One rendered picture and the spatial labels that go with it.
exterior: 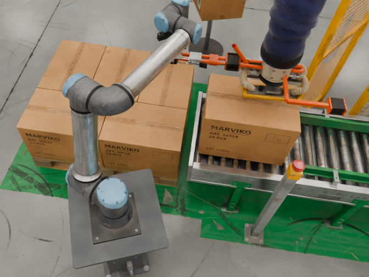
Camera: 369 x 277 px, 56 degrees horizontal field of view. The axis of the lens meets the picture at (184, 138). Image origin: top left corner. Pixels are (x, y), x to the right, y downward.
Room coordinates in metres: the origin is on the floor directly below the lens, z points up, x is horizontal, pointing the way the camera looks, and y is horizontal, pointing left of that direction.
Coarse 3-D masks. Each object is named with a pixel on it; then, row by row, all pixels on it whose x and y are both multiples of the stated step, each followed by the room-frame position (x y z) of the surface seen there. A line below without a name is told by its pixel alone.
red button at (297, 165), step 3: (294, 162) 1.05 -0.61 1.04; (297, 162) 1.05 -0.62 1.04; (300, 162) 1.05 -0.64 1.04; (294, 165) 1.03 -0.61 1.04; (297, 165) 1.03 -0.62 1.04; (300, 165) 1.03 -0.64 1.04; (303, 165) 1.03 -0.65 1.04; (294, 168) 1.01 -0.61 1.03; (297, 168) 1.01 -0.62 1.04; (300, 168) 1.01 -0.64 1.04; (303, 168) 1.02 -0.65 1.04; (300, 171) 1.00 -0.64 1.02
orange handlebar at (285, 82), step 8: (184, 56) 1.55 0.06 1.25; (208, 56) 1.55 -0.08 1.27; (216, 56) 1.55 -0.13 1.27; (216, 64) 1.51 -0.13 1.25; (224, 64) 1.50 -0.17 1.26; (248, 64) 1.51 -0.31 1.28; (296, 72) 1.50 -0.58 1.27; (288, 96) 1.30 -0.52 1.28; (296, 104) 1.26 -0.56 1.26; (304, 104) 1.26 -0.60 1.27; (312, 104) 1.26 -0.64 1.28; (320, 104) 1.26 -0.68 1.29; (328, 104) 1.27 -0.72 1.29
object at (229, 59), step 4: (228, 52) 1.58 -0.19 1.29; (228, 56) 1.56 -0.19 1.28; (232, 56) 1.56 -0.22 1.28; (236, 56) 1.56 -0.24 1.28; (228, 60) 1.52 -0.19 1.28; (232, 60) 1.52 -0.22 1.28; (236, 60) 1.53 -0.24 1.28; (240, 60) 1.52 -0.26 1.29; (228, 64) 1.49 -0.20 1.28; (232, 64) 1.49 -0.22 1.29; (236, 64) 1.49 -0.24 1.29; (240, 64) 1.49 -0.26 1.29; (228, 68) 1.49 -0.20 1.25; (232, 68) 1.49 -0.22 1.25; (236, 68) 1.49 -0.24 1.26
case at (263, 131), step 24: (216, 96) 1.55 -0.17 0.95; (240, 96) 1.57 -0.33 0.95; (216, 120) 1.35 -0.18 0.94; (240, 120) 1.37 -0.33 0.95; (264, 120) 1.39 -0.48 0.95; (288, 120) 1.42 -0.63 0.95; (216, 144) 1.35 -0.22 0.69; (240, 144) 1.35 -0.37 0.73; (264, 144) 1.34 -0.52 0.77; (288, 144) 1.34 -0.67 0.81
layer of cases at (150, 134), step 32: (64, 64) 2.08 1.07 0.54; (96, 64) 2.12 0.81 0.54; (128, 64) 2.17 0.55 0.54; (32, 96) 1.69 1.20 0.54; (64, 96) 1.73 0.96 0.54; (160, 96) 1.86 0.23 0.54; (32, 128) 1.40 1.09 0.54; (64, 128) 1.43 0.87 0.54; (128, 128) 1.50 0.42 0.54; (160, 128) 1.54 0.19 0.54; (64, 160) 1.38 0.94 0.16; (128, 160) 1.37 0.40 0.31; (160, 160) 1.36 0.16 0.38
